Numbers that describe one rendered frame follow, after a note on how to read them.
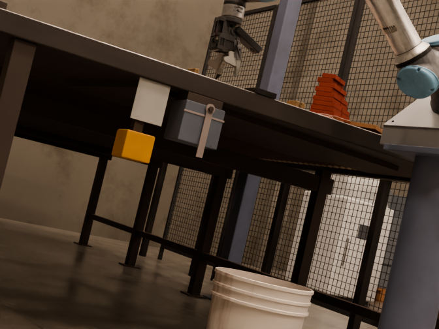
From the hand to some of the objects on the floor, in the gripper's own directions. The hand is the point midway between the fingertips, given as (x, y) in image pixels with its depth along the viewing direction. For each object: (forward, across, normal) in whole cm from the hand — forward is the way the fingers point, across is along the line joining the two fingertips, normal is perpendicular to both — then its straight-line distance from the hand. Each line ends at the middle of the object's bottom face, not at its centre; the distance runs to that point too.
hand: (227, 79), depth 260 cm
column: (+101, +44, +54) cm, 122 cm away
